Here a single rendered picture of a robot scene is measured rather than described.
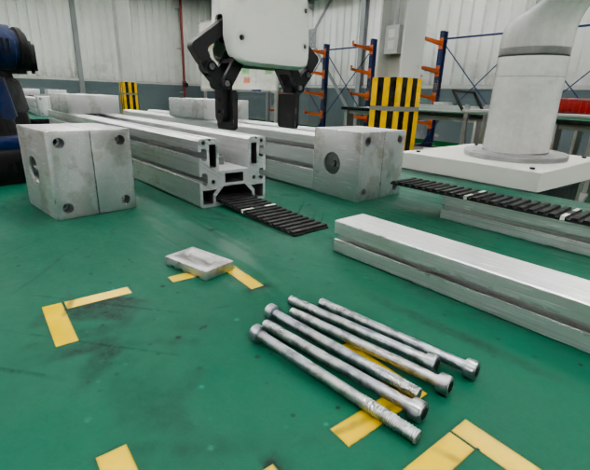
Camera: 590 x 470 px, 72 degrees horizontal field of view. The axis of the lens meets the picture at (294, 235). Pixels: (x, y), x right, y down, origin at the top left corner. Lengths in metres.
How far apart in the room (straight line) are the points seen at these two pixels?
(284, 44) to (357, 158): 0.18
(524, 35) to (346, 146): 0.44
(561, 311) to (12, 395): 0.30
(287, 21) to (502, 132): 0.54
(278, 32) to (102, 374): 0.36
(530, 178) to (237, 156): 0.48
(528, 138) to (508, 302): 0.61
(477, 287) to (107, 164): 0.40
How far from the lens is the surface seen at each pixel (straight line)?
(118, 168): 0.52
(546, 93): 0.90
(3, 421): 0.23
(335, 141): 0.59
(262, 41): 0.45
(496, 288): 0.31
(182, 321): 0.27
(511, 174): 0.79
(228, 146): 0.58
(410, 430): 0.20
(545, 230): 0.50
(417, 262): 0.34
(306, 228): 0.43
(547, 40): 0.89
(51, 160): 0.50
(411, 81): 3.92
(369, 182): 0.58
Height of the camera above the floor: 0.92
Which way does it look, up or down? 19 degrees down
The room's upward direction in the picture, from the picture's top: 2 degrees clockwise
